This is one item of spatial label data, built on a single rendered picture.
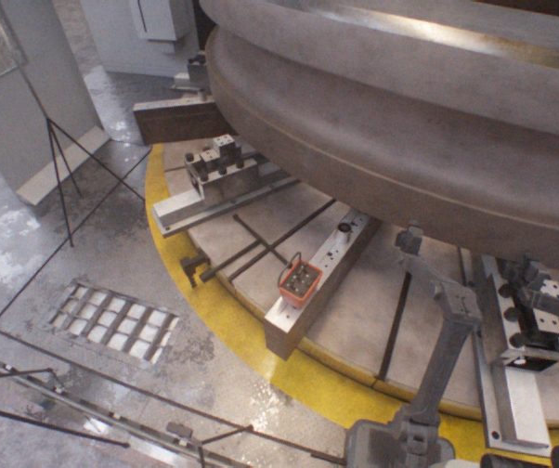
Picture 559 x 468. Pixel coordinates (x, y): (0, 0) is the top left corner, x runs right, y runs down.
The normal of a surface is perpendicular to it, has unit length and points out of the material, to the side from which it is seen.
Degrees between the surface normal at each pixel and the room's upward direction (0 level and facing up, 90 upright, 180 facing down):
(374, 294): 0
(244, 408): 0
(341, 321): 0
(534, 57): 45
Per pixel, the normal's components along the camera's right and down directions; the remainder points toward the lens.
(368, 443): 0.00, -0.66
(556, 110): -0.38, 0.70
